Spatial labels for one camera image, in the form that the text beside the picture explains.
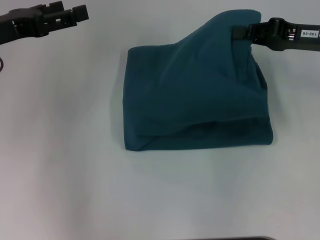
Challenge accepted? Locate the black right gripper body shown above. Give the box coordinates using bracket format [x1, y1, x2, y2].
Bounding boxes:
[249, 17, 320, 53]

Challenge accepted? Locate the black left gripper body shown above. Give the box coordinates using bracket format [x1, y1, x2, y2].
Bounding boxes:
[0, 4, 51, 46]

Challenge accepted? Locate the teal blue printed t-shirt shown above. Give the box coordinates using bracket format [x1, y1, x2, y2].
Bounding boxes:
[121, 8, 275, 152]

